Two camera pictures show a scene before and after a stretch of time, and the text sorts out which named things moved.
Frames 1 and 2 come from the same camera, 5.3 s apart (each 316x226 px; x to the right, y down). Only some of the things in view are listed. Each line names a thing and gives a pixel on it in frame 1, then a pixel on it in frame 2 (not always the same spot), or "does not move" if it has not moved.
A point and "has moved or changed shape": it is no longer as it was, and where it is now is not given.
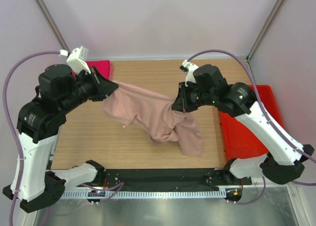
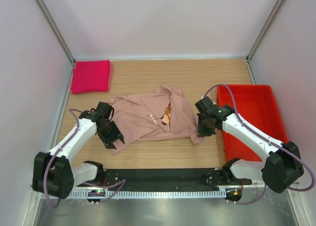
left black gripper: (105, 86) → (116, 134)
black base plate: (171, 179) does not move
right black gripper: (181, 103) → (201, 132)
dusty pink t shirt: (154, 114) has moved or changed shape
